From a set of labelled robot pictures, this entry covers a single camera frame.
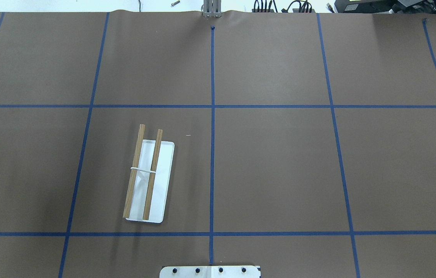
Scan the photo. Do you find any lower wooden rack rod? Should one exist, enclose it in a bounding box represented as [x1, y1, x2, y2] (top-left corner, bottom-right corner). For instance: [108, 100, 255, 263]
[143, 129, 163, 220]

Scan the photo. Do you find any white pedestal column with base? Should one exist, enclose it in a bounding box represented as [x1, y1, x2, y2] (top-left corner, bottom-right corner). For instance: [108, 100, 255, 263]
[159, 265, 261, 278]

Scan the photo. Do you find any white rack base tray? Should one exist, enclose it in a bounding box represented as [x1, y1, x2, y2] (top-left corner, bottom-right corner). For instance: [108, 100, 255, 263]
[126, 140, 175, 224]

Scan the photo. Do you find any wooden rack rod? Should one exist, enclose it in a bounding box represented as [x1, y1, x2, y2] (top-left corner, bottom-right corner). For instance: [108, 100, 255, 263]
[123, 124, 146, 218]
[143, 129, 163, 220]

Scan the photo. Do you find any aluminium frame post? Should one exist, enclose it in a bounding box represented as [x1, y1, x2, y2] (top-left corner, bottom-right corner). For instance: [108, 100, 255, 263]
[202, 0, 222, 18]

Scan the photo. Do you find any upper wooden rack rod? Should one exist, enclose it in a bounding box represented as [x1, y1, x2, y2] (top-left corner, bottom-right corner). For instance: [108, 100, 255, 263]
[123, 124, 146, 218]

